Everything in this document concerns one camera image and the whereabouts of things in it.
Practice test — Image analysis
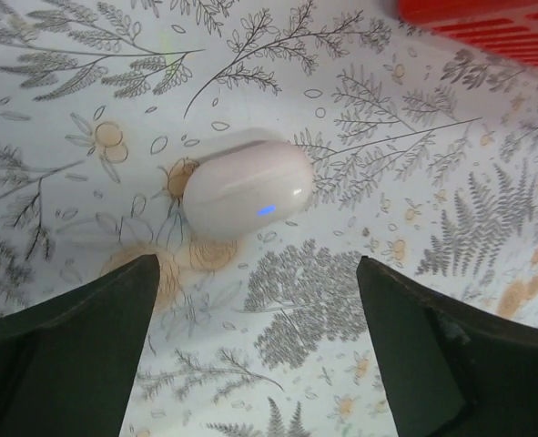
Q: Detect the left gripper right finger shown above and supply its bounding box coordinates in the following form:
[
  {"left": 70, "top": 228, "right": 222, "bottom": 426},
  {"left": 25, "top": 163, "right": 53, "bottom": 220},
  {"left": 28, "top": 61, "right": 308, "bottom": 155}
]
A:
[{"left": 357, "top": 257, "right": 538, "bottom": 436}]

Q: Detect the white earbud charging case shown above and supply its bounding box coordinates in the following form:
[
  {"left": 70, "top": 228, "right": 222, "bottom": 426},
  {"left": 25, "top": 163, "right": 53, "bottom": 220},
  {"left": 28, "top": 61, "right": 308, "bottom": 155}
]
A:
[{"left": 182, "top": 127, "right": 314, "bottom": 242}]

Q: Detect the floral table cloth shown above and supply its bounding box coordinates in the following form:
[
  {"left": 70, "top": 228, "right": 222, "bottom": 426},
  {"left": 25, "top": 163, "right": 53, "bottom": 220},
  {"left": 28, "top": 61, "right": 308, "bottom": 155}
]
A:
[{"left": 0, "top": 1, "right": 538, "bottom": 436}]

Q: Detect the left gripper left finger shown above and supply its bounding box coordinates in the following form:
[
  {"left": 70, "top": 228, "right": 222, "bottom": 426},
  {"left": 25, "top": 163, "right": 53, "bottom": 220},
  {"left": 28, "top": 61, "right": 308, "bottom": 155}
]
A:
[{"left": 0, "top": 255, "right": 160, "bottom": 436}]

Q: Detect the red plastic shopping basket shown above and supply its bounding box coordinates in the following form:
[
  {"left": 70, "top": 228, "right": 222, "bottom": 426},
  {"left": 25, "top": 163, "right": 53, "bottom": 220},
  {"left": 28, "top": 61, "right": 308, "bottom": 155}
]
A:
[{"left": 397, "top": 0, "right": 538, "bottom": 68}]

